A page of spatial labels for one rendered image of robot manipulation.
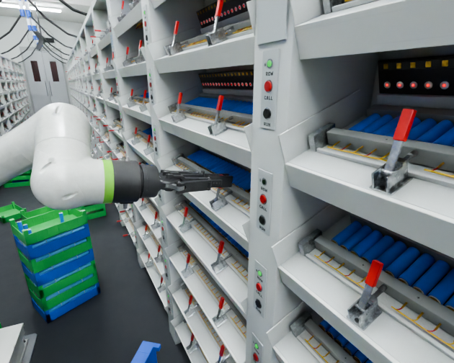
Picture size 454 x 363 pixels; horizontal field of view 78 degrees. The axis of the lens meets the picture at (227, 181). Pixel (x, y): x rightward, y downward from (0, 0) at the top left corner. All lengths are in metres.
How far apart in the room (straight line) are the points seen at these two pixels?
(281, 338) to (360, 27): 0.57
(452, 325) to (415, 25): 0.34
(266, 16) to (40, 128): 0.47
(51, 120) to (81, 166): 0.11
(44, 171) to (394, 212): 0.55
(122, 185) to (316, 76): 0.41
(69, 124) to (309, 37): 0.47
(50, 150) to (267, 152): 0.40
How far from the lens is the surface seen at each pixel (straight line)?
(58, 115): 0.66
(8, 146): 0.75
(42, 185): 0.60
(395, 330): 0.47
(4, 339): 1.38
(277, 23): 0.48
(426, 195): 0.37
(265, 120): 0.49
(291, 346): 0.68
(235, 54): 0.59
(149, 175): 0.63
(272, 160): 0.49
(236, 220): 0.69
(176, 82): 1.10
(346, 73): 0.54
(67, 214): 1.93
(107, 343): 1.72
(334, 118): 0.52
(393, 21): 0.37
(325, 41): 0.42
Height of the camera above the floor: 1.22
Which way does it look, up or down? 19 degrees down
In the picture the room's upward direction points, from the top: straight up
